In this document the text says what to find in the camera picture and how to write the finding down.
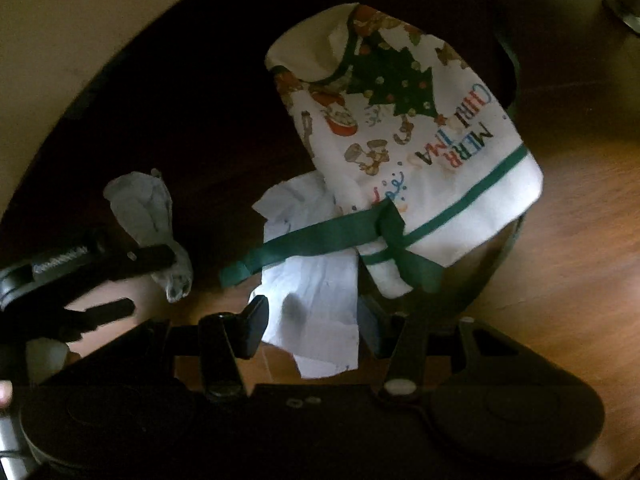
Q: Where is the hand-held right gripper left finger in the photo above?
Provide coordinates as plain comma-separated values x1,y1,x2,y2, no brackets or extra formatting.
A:
140,294,271,402

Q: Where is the white cloth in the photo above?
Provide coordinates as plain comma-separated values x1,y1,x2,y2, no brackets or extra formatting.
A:
251,170,367,382

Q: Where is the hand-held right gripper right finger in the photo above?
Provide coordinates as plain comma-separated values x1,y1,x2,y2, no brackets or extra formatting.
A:
356,294,545,402

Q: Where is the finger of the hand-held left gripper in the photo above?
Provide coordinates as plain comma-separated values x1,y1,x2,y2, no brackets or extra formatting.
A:
61,297,137,335
94,242,179,282

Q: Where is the white printed tote bag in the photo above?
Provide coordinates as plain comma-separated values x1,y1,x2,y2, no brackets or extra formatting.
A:
217,2,547,311

